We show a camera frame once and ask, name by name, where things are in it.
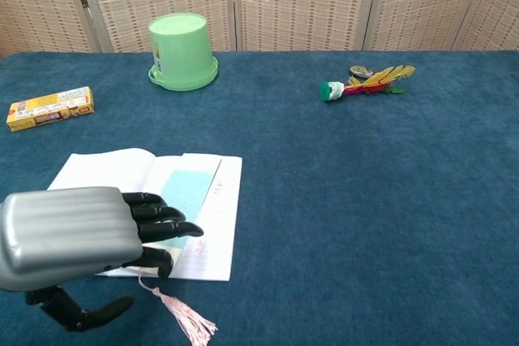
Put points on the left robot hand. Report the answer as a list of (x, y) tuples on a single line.
[(69, 232)]

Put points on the light blue tasselled bookmark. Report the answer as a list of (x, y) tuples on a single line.
[(186, 188)]

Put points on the white notebook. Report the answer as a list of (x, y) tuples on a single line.
[(227, 200)]

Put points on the yellow cardboard box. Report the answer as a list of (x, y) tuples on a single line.
[(48, 109)]

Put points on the upturned green plastic bucket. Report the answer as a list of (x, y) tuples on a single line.
[(182, 50)]

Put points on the colourful feather shuttlecock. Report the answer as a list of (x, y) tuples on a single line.
[(330, 90)]

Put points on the dark blue table cloth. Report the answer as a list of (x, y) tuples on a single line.
[(365, 200)]

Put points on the woven bamboo folding screen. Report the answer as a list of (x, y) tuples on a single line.
[(304, 5)]

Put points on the correction tape dispenser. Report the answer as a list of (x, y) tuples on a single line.
[(359, 70)]

